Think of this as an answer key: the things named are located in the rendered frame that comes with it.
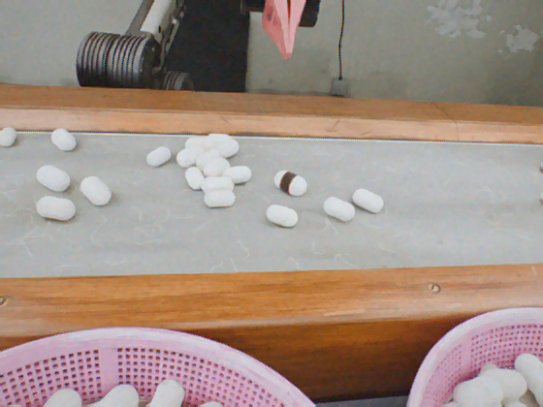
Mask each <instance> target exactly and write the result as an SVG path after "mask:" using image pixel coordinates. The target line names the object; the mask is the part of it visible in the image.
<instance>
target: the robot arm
mask: <svg viewBox="0 0 543 407"><path fill-rule="evenodd" d="M320 1H321V0H240V13H241V14H242V15H244V13H245V12H253V13H263V17H262V24H263V28H264V29H265V30H266V32H267V33H268V34H269V35H270V36H271V38H272V40H273V41H274V42H275V44H276V45H277V47H278V49H279V51H280V53H281V55H282V57H283V58H284V59H290V58H291V54H292V50H293V44H294V39H295V34H296V32H297V29H298V26H301V27H313V26H315V25H316V23H317V20H318V12H319V4H320Z"/></svg>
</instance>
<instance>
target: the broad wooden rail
mask: <svg viewBox="0 0 543 407"><path fill-rule="evenodd" d="M7 127H10V128H13V129H14V130H15V131H16V132H41V133H53V132H54V131H55V130H57V129H63V130H66V131H67V132H68V133H72V132H77V133H114V134H150V135H186V136H209V135H210V134H224V135H228V136H229V137H260V138H297V139H334V140H371V141H444V142H480V143H515V144H543V108H529V107H520V106H507V105H485V104H464V103H442V102H419V101H398V100H376V99H353V98H331V97H309V96H286V95H265V94H241V93H219V92H192V91H175V90H153V89H132V88H109V87H100V88H87V87H66V86H44V85H22V84H6V85H2V84H0V131H2V130H3V129H4V128H7Z"/></svg>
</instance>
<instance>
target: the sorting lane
mask: <svg viewBox="0 0 543 407"><path fill-rule="evenodd" d="M51 134H52V133H41V132H16V140H15V142H14V143H12V145H9V146H4V145H1V144H0V277H19V278H23V277H57V276H91V275H125V274H159V275H160V274H194V273H228V272H264V271H298V270H332V269H368V268H402V267H432V266H470V265H503V264H536V263H543V203H542V202H541V193H542V192H543V171H542V169H541V163H542V161H543V144H515V143H480V142H444V141H371V140H334V139H297V138H260V137H230V138H231V140H234V141H236V142H237V143H238V145H239V151H238V153H237V154H236V155H234V156H231V157H228V158H226V159H225V160H226V161H227V162H228V163H229V164H230V167H235V166H247V167H249V168H250V170H251V177H250V179H249V180H248V181H246V182H242V183H235V184H234V189H233V191H232V192H233V193H234V195H235V201H234V203H233V204H231V205H230V206H218V207H209V206H208V205H207V204H206V203H205V195H206V193H205V192H204V191H203V189H202V188H201V189H193V188H192V187H191V186H190V185H189V183H188V180H187V179H186V177H185V172H186V170H187V169H188V168H190V167H188V168H185V167H182V166H180V165H179V164H178V163H177V161H176V156H177V154H178V153H179V152H180V151H181V150H183V149H185V144H186V142H187V140H189V139H190V138H207V137H208V136H186V135H150V134H114V133H77V132H72V133H70V134H72V135H73V137H74V138H75V140H76V144H75V147H74V148H73V149H72V150H70V151H64V150H61V149H60V148H59V147H58V146H57V145H56V144H55V143H53V142H52V140H51ZM159 147H166V148H167V149H169V151H170V153H171V156H170V159H169V160H168V161H167V162H165V163H163V165H161V166H160V167H158V168H153V167H151V166H150V165H149V164H148V162H147V160H146V159H147V156H148V154H149V153H150V152H152V151H154V150H156V149H157V148H159ZM44 166H53V167H55V168H57V169H58V170H60V171H63V172H65V173H67V174H68V175H69V176H70V183H69V187H68V188H67V189H66V190H64V191H61V192H56V191H53V190H51V189H49V188H48V187H47V186H45V185H43V184H41V183H40V182H39V181H38V179H37V172H38V170H39V169H40V168H41V167H44ZM284 170H285V171H290V172H293V173H296V174H298V175H300V176H301V177H303V178H304V180H305V181H306V185H307V187H306V190H305V192H304V193H303V194H302V195H300V196H293V195H290V194H288V193H285V192H283V191H281V190H280V189H278V188H277V187H276V186H275V184H274V177H275V175H276V174H277V173H278V172H280V171H284ZM89 176H96V177H98V178H99V179H100V180H101V181H102V182H103V183H105V184H106V185H107V186H108V187H109V188H110V189H111V191H112V197H111V199H110V201H109V202H108V203H106V204H104V205H95V204H94V203H92V202H91V201H90V200H89V199H88V198H87V197H86V196H85V195H84V194H83V193H82V191H81V189H80V185H81V183H82V182H83V180H84V179H86V178H87V177H89ZM361 188H363V189H366V190H368V191H370V192H372V193H374V194H376V195H379V196H380V197H381V198H382V199H383V202H384V206H383V208H382V209H381V210H380V211H379V212H376V213H372V212H369V211H368V210H365V209H363V208H361V207H359V206H357V205H355V204H354V202H353V199H352V197H353V194H354V192H355V191H356V190H358V189H361ZM47 196H50V197H55V198H58V199H65V200H69V201H71V202H72V203H73V204H74V206H75V208H76V212H75V215H74V216H72V217H71V218H70V219H68V220H60V219H55V218H49V217H45V216H42V215H41V214H40V213H38V211H37V203H38V201H39V200H40V199H42V198H44V197H47ZM332 197H334V198H337V199H339V200H341V201H343V202H346V203H349V204H351V205H352V206H353V207H354V210H355V214H354V217H353V218H352V219H351V220H350V221H346V222H343V221H340V220H339V219H337V218H334V217H333V216H332V215H329V214H328V213H327V212H326V211H325V209H324V203H325V201H326V200H327V199H328V198H332ZM273 204H277V205H280V206H283V207H287V208H290V209H292V210H294V211H295V212H296V213H297V216H298V221H297V223H296V225H294V226H293V227H290V228H286V227H283V226H280V225H277V224H274V223H272V222H271V221H270V220H269V219H268V217H267V211H268V209H269V207H270V206H272V205H273Z"/></svg>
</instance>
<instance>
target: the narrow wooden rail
mask: <svg viewBox="0 0 543 407"><path fill-rule="evenodd" d="M531 307H543V263H536V264H503V265H470V266H432V267H402V268H368V269H332V270H298V271H264V272H228V273H194V274H160V275H159V274H125V275H91V276H57V277H23V278H19V277H0V352H1V351H6V350H9V349H12V348H14V347H16V346H19V345H22V344H25V343H28V342H30V341H34V340H38V339H39V340H41V339H45V338H48V337H52V336H55V335H60V334H64V333H68V332H74V331H79V330H86V329H91V330H93V329H113V328H149V329H167V330H173V331H180V332H183V333H188V334H193V335H197V336H200V337H203V338H206V339H210V340H213V341H216V342H218V343H221V344H224V345H226V346H228V347H230V348H233V349H235V350H237V351H240V352H242V353H244V354H246V355H248V356H250V357H252V358H253V359H255V360H257V361H259V362H260V363H263V364H265V365H267V366H268V367H270V368H271V369H272V370H273V371H275V372H276V373H278V374H279V375H280V376H282V377H283V378H284V379H286V380H287V381H288V382H289V383H291V384H292V385H293V386H294V387H296V388H297V389H298V390H299V391H301V392H302V393H303V394H305V395H306V396H307V397H308V398H309V399H310V400H311V401H312V402H313V404H317V403H329V402H341V401H352V400H364V399H375V398H386V397H398V396H409V395H410V393H411V389H412V386H413V383H414V380H415V378H416V375H417V373H418V371H419V369H420V367H421V365H422V363H423V362H424V360H425V358H426V356H427V355H428V354H429V351H430V349H431V348H432V347H433V345H434V344H435V343H436V342H437V341H438V340H439V339H440V338H441V337H442V336H444V335H446V334H447V333H448V332H450V331H451V330H453V329H455V328H456V327H458V326H459V325H461V324H462V323H464V322H466V321H468V320H470V319H473V318H475V317H478V316H481V315H484V314H487V313H490V312H495V311H499V310H505V309H513V308H531Z"/></svg>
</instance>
